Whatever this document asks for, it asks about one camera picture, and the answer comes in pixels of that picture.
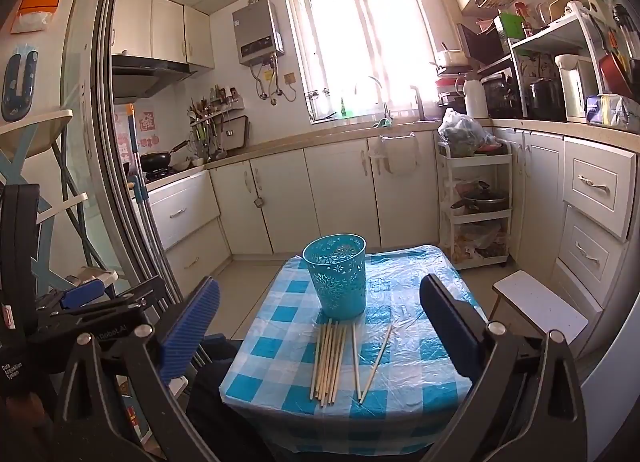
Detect white thermos jug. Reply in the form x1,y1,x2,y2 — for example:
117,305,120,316
462,73,489,119

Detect grey wall water heater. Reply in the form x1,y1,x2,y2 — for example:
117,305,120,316
231,0,285,68

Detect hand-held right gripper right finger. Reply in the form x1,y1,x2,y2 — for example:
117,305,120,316
419,273,588,462

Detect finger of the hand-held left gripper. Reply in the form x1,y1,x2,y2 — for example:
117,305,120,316
50,276,166,315

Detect white folding stool blue frame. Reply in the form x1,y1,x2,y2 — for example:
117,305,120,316
0,109,108,293

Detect black kitchen appliance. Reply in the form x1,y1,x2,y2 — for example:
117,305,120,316
482,73,521,118

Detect tissue packet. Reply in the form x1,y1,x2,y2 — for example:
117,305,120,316
585,93,640,132

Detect blue packaged item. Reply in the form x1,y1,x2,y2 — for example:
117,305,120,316
1,44,40,124

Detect white electric water boiler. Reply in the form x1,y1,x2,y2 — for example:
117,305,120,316
554,54,601,123

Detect white base cabinet with doors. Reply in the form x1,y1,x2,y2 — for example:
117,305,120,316
207,131,441,255

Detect blue perforated plastic basket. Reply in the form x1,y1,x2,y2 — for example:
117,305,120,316
302,233,367,321

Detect green cutting board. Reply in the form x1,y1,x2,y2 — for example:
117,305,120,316
499,12,526,40

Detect dark range hood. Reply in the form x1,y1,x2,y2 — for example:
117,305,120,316
111,54,198,100

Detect white low stool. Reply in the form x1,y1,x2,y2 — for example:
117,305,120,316
487,269,590,358

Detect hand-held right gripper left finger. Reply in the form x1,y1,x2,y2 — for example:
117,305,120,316
52,276,222,462

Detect white cooking pot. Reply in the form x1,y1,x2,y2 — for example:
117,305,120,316
435,44,468,68

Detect clear plastic bag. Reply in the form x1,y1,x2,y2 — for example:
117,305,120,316
438,108,498,158

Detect white framed window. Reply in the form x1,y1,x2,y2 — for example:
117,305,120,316
284,0,441,123

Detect red frying pan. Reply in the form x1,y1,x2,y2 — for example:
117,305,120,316
598,49,636,100

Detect white countertop shelf rack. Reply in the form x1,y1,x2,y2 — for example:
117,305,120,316
507,1,608,120

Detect pile of wooden chopsticks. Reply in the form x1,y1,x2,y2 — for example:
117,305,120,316
309,318,349,408

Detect black wok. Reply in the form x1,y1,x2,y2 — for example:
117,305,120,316
139,140,191,174

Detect wall rack with kitchen utensils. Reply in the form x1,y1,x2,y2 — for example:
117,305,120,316
187,86,246,163

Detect white wall cabinets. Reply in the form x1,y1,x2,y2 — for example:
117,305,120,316
112,0,216,69

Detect blue white checked tablecloth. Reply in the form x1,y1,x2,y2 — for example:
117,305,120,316
219,244,488,455

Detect white rolling trolley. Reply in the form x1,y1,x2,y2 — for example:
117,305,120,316
437,139,513,270

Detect black lidded pot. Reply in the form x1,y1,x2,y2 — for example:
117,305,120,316
450,181,509,215

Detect black rice cooker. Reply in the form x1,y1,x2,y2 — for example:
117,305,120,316
527,77,566,120

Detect white drawer cabinet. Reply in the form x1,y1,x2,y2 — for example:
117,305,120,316
492,124,640,333
132,169,233,288

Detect white hanging cloth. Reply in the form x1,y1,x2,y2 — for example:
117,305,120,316
367,133,418,175

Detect mop handle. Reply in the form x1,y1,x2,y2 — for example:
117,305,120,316
126,101,166,263

